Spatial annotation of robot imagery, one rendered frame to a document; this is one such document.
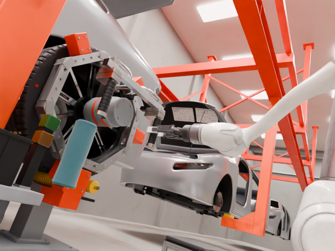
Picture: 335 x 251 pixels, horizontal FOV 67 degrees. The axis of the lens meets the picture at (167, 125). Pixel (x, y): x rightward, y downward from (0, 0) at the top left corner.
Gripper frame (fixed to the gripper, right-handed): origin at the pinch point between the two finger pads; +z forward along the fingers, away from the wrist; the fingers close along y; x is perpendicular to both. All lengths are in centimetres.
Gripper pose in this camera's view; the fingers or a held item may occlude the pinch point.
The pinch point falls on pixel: (155, 131)
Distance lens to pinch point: 121.2
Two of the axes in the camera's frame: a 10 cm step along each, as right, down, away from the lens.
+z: -8.4, -0.4, 5.5
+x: 2.5, -9.1, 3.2
